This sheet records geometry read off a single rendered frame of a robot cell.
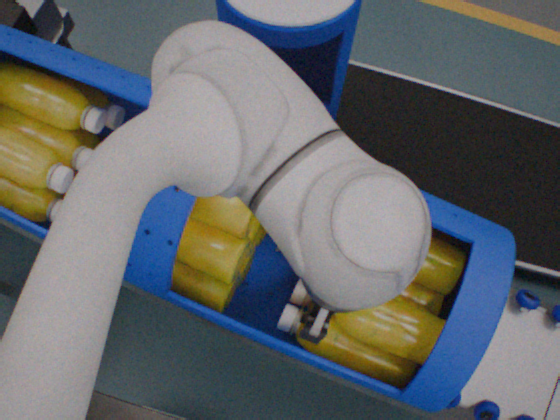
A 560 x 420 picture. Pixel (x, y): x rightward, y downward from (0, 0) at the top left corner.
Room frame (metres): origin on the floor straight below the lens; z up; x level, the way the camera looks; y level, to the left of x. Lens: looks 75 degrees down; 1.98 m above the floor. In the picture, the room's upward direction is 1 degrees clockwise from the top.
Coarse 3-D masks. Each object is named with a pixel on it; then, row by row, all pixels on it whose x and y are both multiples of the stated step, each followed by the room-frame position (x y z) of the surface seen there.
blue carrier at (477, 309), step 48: (0, 48) 0.45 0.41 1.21; (48, 48) 0.46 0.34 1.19; (144, 96) 0.37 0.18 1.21; (144, 240) 0.17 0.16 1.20; (480, 240) 0.18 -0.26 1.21; (144, 288) 0.13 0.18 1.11; (240, 288) 0.15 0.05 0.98; (288, 288) 0.15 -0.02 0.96; (480, 288) 0.11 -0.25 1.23; (288, 336) 0.07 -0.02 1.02; (480, 336) 0.05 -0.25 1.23; (384, 384) 0.00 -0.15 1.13; (432, 384) 0.00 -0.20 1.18
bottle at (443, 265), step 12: (432, 240) 0.20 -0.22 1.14; (432, 252) 0.18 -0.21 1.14; (444, 252) 0.18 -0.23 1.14; (456, 252) 0.18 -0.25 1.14; (432, 264) 0.16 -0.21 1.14; (444, 264) 0.16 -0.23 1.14; (456, 264) 0.16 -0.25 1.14; (420, 276) 0.15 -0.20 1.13; (432, 276) 0.15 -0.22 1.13; (444, 276) 0.15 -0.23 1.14; (456, 276) 0.14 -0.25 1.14; (432, 288) 0.13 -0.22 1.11; (444, 288) 0.13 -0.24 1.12
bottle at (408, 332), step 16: (384, 304) 0.11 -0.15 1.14; (400, 304) 0.11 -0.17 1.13; (336, 320) 0.09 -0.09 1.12; (352, 320) 0.09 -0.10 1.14; (368, 320) 0.09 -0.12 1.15; (384, 320) 0.09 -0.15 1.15; (400, 320) 0.08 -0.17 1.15; (416, 320) 0.08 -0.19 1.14; (432, 320) 0.09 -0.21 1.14; (352, 336) 0.07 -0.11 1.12; (368, 336) 0.07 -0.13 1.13; (384, 336) 0.06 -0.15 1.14; (400, 336) 0.06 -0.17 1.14; (416, 336) 0.06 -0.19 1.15; (432, 336) 0.06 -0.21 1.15; (400, 352) 0.04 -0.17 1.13; (416, 352) 0.04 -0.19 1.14
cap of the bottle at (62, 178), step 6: (60, 168) 0.29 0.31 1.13; (66, 168) 0.29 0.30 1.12; (54, 174) 0.28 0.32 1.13; (60, 174) 0.28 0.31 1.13; (66, 174) 0.28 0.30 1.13; (72, 174) 0.29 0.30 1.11; (54, 180) 0.27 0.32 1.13; (60, 180) 0.27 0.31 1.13; (66, 180) 0.28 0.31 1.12; (72, 180) 0.28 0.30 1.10; (54, 186) 0.27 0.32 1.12; (60, 186) 0.27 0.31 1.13; (66, 186) 0.27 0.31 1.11; (60, 192) 0.26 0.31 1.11
